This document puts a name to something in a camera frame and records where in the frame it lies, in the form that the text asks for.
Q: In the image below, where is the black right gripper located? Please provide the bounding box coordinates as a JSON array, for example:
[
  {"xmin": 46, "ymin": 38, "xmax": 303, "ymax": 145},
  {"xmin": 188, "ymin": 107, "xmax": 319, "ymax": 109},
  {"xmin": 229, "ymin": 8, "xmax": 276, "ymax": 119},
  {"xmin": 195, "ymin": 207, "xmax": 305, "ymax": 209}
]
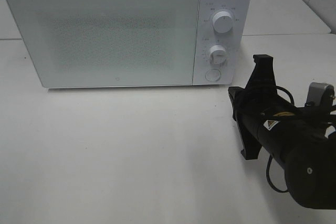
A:
[{"xmin": 228, "ymin": 55, "xmax": 291, "ymax": 160}]

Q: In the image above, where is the round microwave door button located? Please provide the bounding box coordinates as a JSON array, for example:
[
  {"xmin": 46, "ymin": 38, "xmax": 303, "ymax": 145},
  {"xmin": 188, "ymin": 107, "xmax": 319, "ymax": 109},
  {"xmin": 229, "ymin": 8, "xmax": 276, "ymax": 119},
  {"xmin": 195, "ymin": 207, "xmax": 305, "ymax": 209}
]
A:
[{"xmin": 205, "ymin": 69, "xmax": 221, "ymax": 82}]

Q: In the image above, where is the white microwave knob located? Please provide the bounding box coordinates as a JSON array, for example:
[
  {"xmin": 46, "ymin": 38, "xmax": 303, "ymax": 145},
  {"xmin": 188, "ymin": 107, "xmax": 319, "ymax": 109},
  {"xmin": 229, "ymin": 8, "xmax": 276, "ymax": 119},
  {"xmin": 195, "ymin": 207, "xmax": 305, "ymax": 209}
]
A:
[
  {"xmin": 209, "ymin": 45, "xmax": 227, "ymax": 65},
  {"xmin": 212, "ymin": 10, "xmax": 233, "ymax": 34}
]

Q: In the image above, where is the white microwave door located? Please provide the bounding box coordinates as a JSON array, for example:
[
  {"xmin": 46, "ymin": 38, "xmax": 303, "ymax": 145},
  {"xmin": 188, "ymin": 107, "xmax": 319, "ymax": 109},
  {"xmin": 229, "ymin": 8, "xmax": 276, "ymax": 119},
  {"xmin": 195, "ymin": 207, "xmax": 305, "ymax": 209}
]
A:
[{"xmin": 7, "ymin": 0, "xmax": 198, "ymax": 88}]

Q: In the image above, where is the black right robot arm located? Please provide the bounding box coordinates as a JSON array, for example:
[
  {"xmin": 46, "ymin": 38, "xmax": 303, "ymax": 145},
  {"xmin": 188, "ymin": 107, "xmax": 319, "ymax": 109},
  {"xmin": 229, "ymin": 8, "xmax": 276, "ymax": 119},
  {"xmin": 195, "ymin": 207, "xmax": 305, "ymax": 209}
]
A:
[{"xmin": 228, "ymin": 55, "xmax": 335, "ymax": 209}]

